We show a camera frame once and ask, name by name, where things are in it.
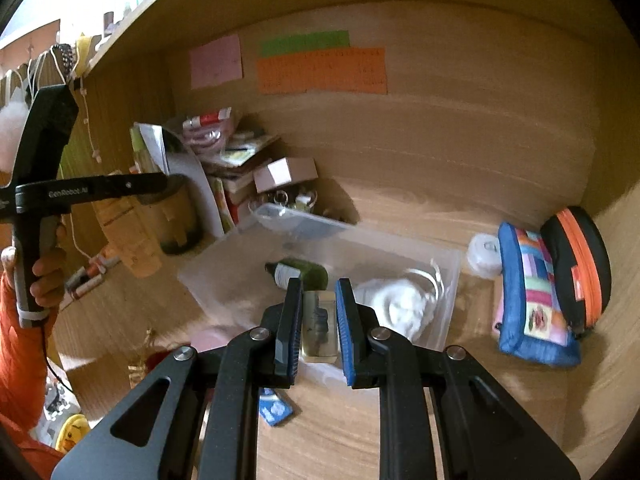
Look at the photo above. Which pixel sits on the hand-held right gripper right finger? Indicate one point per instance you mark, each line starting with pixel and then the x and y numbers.
pixel 345 332

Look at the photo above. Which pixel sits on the small clear trinket box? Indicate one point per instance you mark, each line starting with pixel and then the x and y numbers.
pixel 300 215

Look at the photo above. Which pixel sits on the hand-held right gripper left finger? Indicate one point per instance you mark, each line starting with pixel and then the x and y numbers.
pixel 296 332

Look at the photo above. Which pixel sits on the gold ribbon ornament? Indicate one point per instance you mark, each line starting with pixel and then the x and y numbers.
pixel 140 360

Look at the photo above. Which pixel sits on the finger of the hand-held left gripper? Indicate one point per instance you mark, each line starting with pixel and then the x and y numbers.
pixel 147 186

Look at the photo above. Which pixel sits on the yellow duck toy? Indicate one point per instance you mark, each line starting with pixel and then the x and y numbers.
pixel 72 435

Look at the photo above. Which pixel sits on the person's left forearm orange sleeve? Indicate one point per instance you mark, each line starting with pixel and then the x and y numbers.
pixel 20 385

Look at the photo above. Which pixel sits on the blue patterned packet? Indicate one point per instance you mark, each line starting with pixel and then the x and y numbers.
pixel 276 407

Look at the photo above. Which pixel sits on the white tape roll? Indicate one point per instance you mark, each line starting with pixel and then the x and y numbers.
pixel 484 256

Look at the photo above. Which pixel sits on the orange sticky note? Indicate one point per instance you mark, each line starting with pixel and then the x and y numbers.
pixel 322 72

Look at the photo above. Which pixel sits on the group of lipstick tubes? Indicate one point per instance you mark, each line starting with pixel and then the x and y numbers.
pixel 90 276

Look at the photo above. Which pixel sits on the white face mask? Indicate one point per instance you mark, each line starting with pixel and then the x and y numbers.
pixel 400 305

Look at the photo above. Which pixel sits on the pink packet red label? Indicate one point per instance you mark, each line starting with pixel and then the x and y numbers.
pixel 207 130

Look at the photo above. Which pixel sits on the clear resin block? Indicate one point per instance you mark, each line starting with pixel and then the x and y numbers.
pixel 320 327

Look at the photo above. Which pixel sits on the stack of books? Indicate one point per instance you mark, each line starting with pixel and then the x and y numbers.
pixel 240 170

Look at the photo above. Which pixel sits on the colourful patchwork pouch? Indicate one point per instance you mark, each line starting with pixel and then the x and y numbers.
pixel 532 305

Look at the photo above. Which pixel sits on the dark green bottle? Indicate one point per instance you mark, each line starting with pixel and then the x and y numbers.
pixel 305 274

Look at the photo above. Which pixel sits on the clear plastic storage box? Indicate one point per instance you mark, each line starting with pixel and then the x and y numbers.
pixel 235 280

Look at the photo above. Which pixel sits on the small cardboard box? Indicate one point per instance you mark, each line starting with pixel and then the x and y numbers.
pixel 285 174

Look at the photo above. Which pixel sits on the person's left hand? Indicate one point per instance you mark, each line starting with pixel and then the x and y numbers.
pixel 50 277

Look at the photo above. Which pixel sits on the pink sticky note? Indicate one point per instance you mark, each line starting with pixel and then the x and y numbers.
pixel 216 62

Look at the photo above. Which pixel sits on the wooden desktop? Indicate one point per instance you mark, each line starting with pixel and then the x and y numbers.
pixel 320 442

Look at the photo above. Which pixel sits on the black case orange zipper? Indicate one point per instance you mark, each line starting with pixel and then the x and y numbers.
pixel 592 265

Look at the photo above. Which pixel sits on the green sticky note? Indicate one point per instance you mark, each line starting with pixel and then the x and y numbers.
pixel 304 42

